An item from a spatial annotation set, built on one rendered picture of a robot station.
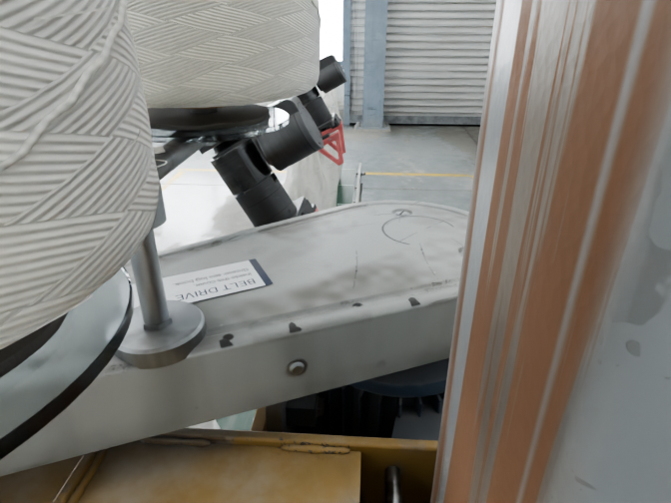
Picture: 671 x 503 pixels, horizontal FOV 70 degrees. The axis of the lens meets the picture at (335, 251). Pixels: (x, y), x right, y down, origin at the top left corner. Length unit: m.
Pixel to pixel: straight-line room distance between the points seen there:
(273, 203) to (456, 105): 7.33
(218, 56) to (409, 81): 7.47
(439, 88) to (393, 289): 7.51
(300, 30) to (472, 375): 0.22
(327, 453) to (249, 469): 0.05
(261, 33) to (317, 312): 0.16
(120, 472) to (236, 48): 0.25
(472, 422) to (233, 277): 0.21
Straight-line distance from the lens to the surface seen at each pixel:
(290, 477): 0.31
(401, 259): 0.35
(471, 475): 0.17
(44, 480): 0.35
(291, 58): 0.30
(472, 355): 0.16
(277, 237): 0.39
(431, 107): 7.82
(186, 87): 0.28
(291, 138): 0.54
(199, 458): 0.33
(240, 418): 1.70
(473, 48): 7.79
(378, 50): 7.28
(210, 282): 0.33
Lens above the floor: 1.58
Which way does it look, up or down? 26 degrees down
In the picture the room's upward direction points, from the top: straight up
